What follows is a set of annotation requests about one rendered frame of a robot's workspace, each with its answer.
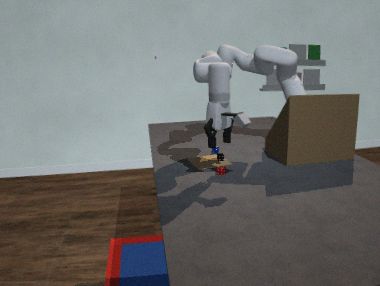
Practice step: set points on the tan flat mat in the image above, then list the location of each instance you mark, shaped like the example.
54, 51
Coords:
209, 161

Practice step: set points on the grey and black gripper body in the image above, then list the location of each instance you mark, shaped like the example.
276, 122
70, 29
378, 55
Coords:
214, 111

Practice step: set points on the black die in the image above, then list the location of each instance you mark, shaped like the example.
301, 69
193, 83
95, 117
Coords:
220, 157

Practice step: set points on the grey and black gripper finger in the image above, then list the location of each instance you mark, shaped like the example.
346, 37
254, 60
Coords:
211, 136
227, 134

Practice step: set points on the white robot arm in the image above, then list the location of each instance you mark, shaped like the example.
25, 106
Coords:
216, 70

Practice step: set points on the red die with white pips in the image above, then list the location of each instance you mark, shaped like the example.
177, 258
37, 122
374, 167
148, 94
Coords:
220, 170

